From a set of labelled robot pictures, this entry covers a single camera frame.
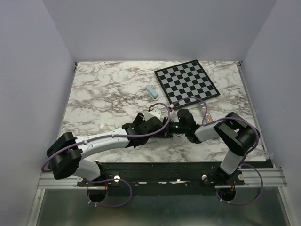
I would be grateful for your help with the aluminium frame rail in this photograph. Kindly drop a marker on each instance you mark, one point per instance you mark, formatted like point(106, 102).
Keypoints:
point(249, 177)

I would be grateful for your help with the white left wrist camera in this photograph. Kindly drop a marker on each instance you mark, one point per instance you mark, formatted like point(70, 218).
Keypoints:
point(154, 112)

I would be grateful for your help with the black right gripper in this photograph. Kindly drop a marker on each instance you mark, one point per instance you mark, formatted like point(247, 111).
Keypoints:
point(167, 133)

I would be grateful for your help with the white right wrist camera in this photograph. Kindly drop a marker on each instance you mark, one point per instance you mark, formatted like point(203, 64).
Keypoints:
point(173, 114)

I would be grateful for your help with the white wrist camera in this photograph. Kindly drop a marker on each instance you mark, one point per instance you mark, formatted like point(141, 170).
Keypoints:
point(173, 114)
point(154, 112)

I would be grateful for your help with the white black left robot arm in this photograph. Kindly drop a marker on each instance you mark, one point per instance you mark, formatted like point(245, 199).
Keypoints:
point(67, 155)

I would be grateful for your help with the glitter filled clear tube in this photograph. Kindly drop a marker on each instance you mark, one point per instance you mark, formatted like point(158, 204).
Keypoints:
point(207, 118)

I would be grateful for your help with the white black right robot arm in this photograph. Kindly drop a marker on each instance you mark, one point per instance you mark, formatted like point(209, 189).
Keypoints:
point(238, 135)

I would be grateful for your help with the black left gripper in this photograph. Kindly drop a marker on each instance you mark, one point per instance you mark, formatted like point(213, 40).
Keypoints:
point(139, 120)

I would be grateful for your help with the black grey chessboard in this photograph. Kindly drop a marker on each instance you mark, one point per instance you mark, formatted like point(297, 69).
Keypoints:
point(184, 84)

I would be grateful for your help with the light blue mini stapler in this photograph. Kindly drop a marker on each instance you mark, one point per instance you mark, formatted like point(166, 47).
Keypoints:
point(152, 92)

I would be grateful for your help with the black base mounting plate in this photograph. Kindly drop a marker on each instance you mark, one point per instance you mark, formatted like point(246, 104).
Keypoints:
point(169, 170)

